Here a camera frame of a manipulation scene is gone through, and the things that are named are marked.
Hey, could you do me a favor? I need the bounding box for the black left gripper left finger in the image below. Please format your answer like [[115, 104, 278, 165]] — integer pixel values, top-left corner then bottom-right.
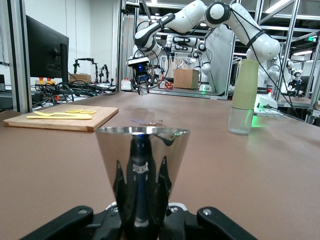
[[19, 202, 123, 240]]

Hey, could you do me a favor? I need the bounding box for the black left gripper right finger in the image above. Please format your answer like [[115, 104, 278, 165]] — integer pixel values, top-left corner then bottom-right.
[[163, 202, 258, 240]]

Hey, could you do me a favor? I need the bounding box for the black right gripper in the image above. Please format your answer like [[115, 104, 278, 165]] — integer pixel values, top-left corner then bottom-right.
[[129, 63, 154, 95]]

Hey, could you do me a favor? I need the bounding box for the small clear glass cup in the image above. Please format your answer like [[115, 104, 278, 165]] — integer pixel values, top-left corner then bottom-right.
[[138, 84, 150, 97]]

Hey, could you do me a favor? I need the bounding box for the steel jigger measuring cup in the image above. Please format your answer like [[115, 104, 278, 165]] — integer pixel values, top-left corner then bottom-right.
[[95, 126, 191, 240]]

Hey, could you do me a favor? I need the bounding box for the red patterned carton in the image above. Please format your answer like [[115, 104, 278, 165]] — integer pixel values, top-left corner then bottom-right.
[[158, 80, 174, 90]]

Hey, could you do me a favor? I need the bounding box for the black articulated stand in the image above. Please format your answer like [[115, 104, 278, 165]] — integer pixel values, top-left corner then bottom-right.
[[73, 57, 100, 83], [99, 64, 111, 83]]

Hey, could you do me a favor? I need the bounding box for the spilled liquid puddle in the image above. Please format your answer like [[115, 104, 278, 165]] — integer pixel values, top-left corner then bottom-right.
[[126, 116, 167, 128]]

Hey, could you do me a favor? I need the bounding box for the brown cardboard box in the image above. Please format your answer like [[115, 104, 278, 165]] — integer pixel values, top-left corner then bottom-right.
[[69, 73, 92, 84]]

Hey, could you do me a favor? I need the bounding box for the yellow plastic knife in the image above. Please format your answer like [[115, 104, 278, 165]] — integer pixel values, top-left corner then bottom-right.
[[25, 114, 94, 121]]

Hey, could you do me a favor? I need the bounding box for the wooden cutting board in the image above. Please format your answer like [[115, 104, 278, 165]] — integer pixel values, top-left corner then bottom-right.
[[3, 104, 120, 133]]

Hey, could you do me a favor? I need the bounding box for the green sleeved glass bottle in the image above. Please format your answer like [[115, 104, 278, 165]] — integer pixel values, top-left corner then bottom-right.
[[227, 58, 260, 137]]

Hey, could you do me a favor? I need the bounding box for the yellow plastic fork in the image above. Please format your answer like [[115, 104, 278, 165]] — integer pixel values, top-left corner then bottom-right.
[[33, 110, 88, 117]]

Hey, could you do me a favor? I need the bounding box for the black computer monitor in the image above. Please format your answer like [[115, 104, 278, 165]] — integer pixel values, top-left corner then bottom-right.
[[25, 14, 70, 84]]

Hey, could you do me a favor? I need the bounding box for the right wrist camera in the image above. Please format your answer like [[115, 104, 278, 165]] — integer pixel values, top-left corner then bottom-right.
[[126, 56, 150, 67]]

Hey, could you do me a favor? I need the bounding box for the black desk cable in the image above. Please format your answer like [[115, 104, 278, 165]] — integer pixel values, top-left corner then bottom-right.
[[31, 81, 118, 109]]

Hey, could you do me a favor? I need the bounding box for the aluminium frame post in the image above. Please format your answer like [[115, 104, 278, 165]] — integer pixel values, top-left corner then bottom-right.
[[7, 0, 33, 113]]

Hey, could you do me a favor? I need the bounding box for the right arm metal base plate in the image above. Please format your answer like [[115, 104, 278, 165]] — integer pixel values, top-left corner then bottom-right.
[[252, 106, 285, 118]]

